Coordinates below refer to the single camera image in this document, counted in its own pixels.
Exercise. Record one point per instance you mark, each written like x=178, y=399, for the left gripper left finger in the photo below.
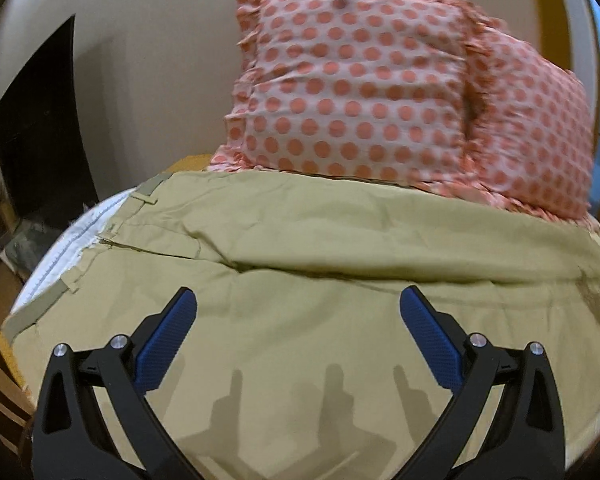
x=70, y=437

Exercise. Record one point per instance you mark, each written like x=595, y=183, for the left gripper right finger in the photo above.
x=526, y=439

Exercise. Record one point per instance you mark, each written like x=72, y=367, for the polka dot pillow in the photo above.
x=529, y=145
x=364, y=89

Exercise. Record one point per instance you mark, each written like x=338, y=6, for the khaki beige pants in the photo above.
x=299, y=366

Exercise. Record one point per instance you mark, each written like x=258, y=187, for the polka dot pillow front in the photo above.
x=364, y=89

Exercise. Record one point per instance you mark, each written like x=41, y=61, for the yellow patterned bedsheet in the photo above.
x=67, y=249

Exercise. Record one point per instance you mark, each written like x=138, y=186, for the polka dot pillow rear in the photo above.
x=529, y=145

